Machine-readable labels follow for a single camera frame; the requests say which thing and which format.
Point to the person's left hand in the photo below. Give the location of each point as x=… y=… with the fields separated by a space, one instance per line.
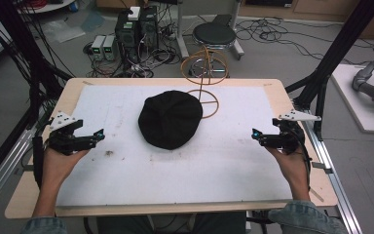
x=56 y=169

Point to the white floor platform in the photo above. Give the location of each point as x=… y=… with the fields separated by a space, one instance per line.
x=350 y=104

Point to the small white box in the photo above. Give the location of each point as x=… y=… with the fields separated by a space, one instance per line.
x=134 y=13

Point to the grey power supply unit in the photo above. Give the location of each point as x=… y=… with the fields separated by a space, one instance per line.
x=97 y=48
x=109 y=47

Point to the clear plastic sheet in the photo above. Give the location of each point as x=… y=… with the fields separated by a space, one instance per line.
x=63 y=31

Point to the black round stool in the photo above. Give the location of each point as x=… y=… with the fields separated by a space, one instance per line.
x=214 y=34

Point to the person's legs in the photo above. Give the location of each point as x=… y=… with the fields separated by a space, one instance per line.
x=175 y=224

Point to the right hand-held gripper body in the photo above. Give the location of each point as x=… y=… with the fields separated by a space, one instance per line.
x=287 y=138

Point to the black frame pole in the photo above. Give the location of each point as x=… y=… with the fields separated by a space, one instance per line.
x=341 y=45
x=22 y=42

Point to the aluminium rail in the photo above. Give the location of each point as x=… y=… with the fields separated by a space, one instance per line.
x=334 y=182
x=3 y=169

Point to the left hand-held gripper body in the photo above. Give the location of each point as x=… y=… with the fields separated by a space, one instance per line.
x=65 y=141

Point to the black hat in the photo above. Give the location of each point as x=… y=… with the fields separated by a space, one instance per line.
x=170 y=120

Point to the white table mat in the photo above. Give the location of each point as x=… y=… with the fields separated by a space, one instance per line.
x=175 y=175

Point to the person's right hand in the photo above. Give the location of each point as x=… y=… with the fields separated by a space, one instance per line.
x=293 y=169

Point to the black computer tower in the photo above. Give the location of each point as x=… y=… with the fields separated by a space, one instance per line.
x=149 y=27
x=126 y=35

